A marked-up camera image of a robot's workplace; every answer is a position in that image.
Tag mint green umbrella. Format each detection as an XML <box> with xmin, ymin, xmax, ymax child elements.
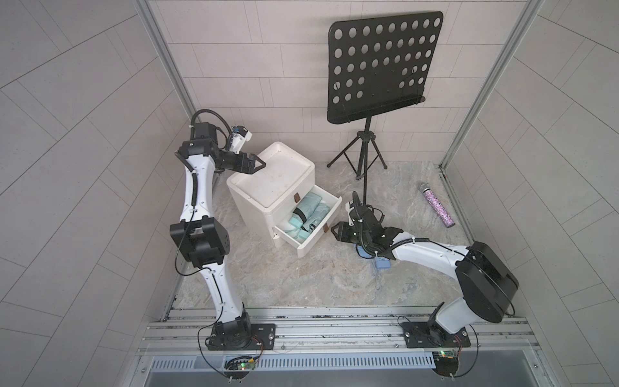
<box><xmin>289</xmin><ymin>192</ymin><xmax>322</xmax><ymax>227</ymax></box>
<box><xmin>295</xmin><ymin>203</ymin><xmax>330</xmax><ymax>243</ymax></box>

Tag white three-drawer cabinet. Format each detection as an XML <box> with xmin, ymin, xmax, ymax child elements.
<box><xmin>227</xmin><ymin>142</ymin><xmax>315</xmax><ymax>248</ymax></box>

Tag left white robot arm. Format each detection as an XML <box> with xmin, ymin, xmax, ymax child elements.
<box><xmin>169</xmin><ymin>109</ymin><xmax>266</xmax><ymax>351</ymax></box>

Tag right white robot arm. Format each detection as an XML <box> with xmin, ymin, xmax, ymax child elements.
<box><xmin>331</xmin><ymin>194</ymin><xmax>519</xmax><ymax>348</ymax></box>

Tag purple glitter microphone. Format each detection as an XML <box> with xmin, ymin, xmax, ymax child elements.
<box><xmin>419</xmin><ymin>182</ymin><xmax>456</xmax><ymax>228</ymax></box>

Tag right green circuit board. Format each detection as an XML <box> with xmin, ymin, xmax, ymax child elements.
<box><xmin>432</xmin><ymin>350</ymin><xmax>459</xmax><ymax>368</ymax></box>

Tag green circuit board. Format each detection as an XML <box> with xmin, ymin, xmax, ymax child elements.
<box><xmin>432</xmin><ymin>350</ymin><xmax>459</xmax><ymax>368</ymax></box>
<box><xmin>224</xmin><ymin>356</ymin><xmax>258</xmax><ymax>372</ymax></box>

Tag black perforated music stand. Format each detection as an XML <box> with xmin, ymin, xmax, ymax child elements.
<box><xmin>327</xmin><ymin>11</ymin><xmax>444</xmax><ymax>182</ymax></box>

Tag left green circuit board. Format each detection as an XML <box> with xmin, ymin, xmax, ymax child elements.
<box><xmin>224</xmin><ymin>356</ymin><xmax>258</xmax><ymax>372</ymax></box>

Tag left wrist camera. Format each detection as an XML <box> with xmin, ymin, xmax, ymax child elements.
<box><xmin>227</xmin><ymin>126</ymin><xmax>252</xmax><ymax>154</ymax></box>

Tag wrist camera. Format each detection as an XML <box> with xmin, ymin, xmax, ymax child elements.
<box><xmin>227</xmin><ymin>126</ymin><xmax>252</xmax><ymax>154</ymax></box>
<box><xmin>345</xmin><ymin>201</ymin><xmax>354</xmax><ymax>218</ymax></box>

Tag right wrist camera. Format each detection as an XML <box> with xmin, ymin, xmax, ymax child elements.
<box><xmin>345</xmin><ymin>201</ymin><xmax>354</xmax><ymax>218</ymax></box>

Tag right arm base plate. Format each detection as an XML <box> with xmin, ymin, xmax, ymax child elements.
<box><xmin>398</xmin><ymin>319</ymin><xmax>471</xmax><ymax>349</ymax></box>

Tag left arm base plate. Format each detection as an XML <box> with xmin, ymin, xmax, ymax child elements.
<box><xmin>204</xmin><ymin>322</ymin><xmax>277</xmax><ymax>352</ymax></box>

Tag aluminium rail frame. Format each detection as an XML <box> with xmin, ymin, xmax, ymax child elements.
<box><xmin>137</xmin><ymin>306</ymin><xmax>540</xmax><ymax>356</ymax></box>

